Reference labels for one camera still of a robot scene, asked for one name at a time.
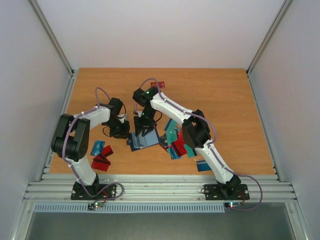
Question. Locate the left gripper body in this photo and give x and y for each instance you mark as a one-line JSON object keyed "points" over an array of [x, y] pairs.
{"points": [[119, 130]]}

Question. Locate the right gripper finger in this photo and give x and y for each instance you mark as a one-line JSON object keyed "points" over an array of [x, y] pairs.
{"points": [[146, 131], [138, 130]]}

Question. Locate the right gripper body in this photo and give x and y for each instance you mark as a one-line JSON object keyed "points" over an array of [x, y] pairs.
{"points": [[145, 124]]}

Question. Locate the dark blue card holder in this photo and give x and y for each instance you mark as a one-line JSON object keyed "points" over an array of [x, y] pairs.
{"points": [[141, 142]]}

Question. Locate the teal card top pile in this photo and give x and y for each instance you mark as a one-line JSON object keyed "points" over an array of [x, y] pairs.
{"points": [[170, 125]]}

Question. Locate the teal card pile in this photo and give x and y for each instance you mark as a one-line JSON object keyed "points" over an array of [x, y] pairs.
{"points": [[170, 125], [171, 136]]}

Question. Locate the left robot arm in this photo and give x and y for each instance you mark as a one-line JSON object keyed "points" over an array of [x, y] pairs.
{"points": [[71, 141]]}

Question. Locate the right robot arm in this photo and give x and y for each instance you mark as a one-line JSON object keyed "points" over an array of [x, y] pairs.
{"points": [[195, 133]]}

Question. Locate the red card left upper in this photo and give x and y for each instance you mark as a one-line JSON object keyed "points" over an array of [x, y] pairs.
{"points": [[102, 156]]}

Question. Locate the teal card pile left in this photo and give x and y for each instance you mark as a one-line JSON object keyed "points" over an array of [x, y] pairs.
{"points": [[171, 136]]}

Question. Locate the blue VIP card left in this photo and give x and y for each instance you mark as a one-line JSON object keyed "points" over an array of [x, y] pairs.
{"points": [[97, 147]]}

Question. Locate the red card pile centre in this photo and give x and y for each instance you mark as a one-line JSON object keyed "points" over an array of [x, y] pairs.
{"points": [[179, 147]]}

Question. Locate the lone red card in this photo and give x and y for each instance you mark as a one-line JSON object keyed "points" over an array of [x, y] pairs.
{"points": [[160, 84]]}

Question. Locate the teal card black stripe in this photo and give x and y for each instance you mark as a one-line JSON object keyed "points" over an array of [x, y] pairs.
{"points": [[191, 152]]}

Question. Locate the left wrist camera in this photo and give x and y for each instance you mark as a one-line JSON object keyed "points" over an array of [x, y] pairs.
{"points": [[122, 117]]}

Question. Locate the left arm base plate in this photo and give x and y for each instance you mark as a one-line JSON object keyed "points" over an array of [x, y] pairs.
{"points": [[79, 193]]}

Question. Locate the grey cable duct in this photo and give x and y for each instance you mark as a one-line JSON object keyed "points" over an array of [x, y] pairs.
{"points": [[129, 208]]}

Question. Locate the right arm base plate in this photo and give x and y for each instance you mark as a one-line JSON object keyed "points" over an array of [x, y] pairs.
{"points": [[214, 192]]}

